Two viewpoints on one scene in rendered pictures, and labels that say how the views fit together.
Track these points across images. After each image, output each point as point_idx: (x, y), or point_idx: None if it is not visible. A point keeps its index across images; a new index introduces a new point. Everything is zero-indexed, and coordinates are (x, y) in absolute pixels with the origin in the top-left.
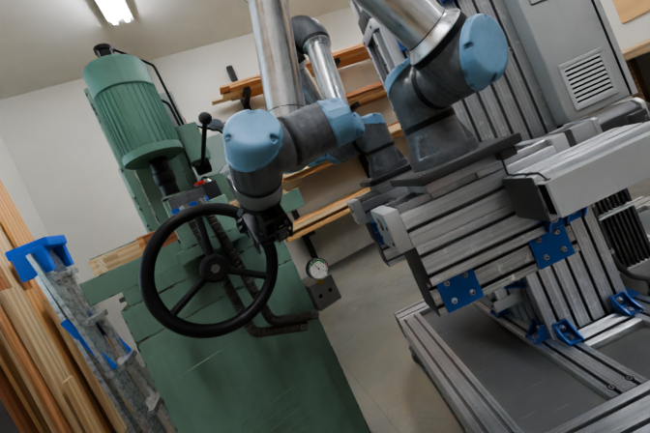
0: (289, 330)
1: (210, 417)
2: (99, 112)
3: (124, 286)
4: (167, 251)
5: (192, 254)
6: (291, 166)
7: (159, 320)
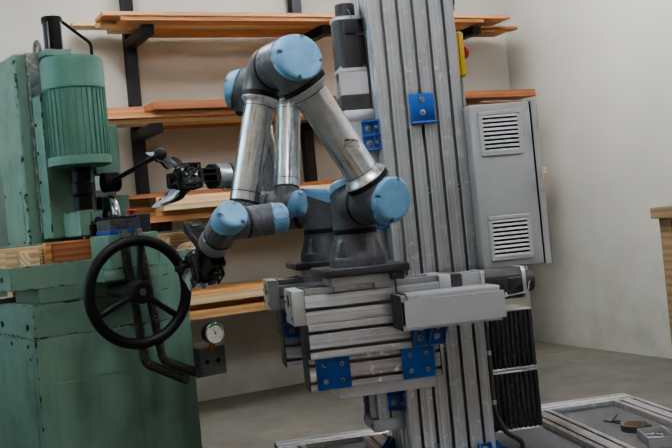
0: (174, 375)
1: (73, 432)
2: (20, 85)
3: (41, 284)
4: (84, 266)
5: (115, 275)
6: (243, 238)
7: (91, 316)
